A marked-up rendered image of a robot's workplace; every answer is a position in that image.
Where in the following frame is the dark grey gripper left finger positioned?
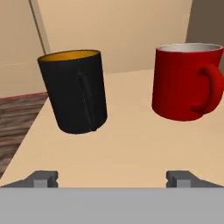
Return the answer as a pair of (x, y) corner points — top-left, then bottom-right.
(0, 170), (60, 189)

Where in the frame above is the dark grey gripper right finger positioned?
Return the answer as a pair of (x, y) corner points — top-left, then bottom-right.
(165, 170), (224, 189)

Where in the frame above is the black mug with yellow inside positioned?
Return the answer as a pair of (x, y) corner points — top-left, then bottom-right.
(37, 49), (109, 135)

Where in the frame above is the red mug with white inside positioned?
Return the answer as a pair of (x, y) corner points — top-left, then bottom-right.
(150, 42), (224, 123)

